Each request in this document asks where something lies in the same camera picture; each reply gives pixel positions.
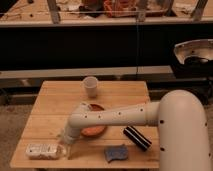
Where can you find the orange ceramic bowl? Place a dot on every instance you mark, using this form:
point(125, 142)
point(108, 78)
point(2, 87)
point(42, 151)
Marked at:
point(96, 130)

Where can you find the white plastic cup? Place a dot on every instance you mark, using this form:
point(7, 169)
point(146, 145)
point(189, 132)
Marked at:
point(90, 84)

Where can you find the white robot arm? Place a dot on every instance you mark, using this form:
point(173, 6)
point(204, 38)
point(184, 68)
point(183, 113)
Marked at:
point(179, 116)

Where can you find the orange object on shelf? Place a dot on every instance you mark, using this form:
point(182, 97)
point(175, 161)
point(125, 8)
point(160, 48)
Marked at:
point(119, 8)

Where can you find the black white striped block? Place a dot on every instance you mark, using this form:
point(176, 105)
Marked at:
point(137, 138)

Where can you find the wooden table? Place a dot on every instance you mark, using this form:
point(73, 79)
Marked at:
point(53, 105)

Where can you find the white plastic bottle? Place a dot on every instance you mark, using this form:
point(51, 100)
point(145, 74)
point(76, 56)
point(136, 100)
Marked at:
point(44, 151)

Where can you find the blue sponge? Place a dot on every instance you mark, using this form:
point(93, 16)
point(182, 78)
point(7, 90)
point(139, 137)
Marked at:
point(117, 152)

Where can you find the long wooden workbench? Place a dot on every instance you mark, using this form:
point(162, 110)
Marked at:
point(42, 13)

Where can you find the silver robot base dome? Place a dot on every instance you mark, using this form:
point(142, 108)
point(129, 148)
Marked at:
point(201, 48)

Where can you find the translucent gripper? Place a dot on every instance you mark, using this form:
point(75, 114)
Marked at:
point(66, 148)

